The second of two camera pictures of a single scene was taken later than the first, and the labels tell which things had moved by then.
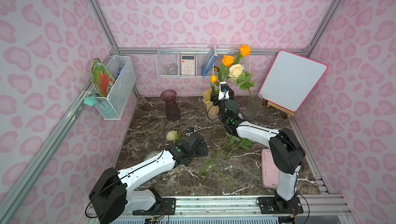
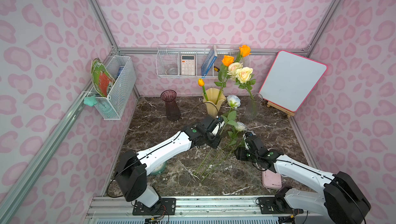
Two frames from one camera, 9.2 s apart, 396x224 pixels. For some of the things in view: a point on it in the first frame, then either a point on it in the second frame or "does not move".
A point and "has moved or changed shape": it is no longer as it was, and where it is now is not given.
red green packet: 102,79 does not move
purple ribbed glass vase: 172,111 does not move
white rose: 218,156 has moved or changed shape
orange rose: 245,51 does not move
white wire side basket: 112,107 does not move
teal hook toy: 90,100 does not move
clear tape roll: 171,70 does not move
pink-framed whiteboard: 292,80 does not move
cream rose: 172,136 to 244,78
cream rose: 235,70 does not move
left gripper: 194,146 to 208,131
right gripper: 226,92 to 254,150
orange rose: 225,70 does not move
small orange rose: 213,79 to 201,83
